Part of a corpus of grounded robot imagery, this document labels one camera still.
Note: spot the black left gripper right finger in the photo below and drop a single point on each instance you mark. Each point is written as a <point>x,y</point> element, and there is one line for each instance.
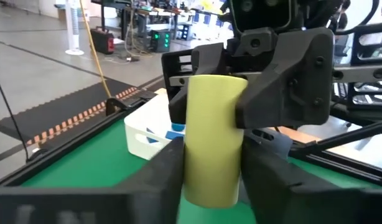
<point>303,205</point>

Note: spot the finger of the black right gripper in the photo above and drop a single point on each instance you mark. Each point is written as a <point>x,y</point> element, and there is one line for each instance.
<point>296,87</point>
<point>208,59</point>

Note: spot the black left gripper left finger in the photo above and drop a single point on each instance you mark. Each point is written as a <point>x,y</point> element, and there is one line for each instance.
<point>116,205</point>

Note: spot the blue wedge block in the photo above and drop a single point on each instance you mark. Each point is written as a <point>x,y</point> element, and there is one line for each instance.
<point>151,138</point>

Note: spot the green cylinder block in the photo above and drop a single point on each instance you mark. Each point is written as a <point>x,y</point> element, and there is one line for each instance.
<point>212,140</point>

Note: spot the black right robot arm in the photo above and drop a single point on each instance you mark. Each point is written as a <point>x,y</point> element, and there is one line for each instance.
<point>318,12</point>

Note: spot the black box with green lights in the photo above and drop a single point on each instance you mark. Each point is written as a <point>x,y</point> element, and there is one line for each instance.
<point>160,40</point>

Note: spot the blue round block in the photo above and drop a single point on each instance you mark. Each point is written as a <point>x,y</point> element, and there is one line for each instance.
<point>178,126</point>

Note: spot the blue flat block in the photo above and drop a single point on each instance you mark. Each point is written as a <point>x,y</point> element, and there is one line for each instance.
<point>175,135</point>

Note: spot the small white plastic bin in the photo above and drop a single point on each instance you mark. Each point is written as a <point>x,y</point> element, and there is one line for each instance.
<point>141,124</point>

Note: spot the black table edge clamp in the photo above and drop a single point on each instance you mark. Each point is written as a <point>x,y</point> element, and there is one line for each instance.
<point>114,105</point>

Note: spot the red and black box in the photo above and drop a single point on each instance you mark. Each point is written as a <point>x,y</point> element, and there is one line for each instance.
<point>102,40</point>

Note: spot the white tower fan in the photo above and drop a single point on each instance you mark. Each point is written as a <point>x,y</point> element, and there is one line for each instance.
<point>73,25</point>

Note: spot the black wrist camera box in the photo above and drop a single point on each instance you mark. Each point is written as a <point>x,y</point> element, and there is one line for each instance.
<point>262,12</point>

